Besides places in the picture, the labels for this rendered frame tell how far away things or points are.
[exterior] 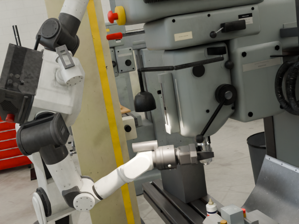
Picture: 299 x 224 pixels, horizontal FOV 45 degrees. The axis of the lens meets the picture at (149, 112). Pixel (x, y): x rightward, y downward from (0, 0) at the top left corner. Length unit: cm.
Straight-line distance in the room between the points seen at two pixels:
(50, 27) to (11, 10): 877
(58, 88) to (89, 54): 159
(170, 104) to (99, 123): 178
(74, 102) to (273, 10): 76
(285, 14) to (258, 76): 23
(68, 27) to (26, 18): 872
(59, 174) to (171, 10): 67
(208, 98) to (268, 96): 22
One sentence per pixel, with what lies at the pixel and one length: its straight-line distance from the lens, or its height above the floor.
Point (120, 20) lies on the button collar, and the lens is 117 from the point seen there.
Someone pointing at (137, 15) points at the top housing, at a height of 175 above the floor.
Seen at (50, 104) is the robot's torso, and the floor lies 150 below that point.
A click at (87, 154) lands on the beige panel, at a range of 302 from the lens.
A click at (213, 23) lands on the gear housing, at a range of 118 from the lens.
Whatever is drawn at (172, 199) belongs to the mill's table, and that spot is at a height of 93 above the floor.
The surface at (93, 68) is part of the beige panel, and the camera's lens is 292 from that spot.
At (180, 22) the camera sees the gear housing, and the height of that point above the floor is 171.
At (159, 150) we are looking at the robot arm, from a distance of 132.
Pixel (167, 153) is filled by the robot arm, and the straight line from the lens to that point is 131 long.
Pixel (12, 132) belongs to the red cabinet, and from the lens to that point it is 574.
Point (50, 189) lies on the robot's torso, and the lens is 172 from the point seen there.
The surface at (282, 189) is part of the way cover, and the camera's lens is 159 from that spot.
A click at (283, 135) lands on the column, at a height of 120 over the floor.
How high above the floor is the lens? 168
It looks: 12 degrees down
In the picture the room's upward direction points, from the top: 9 degrees counter-clockwise
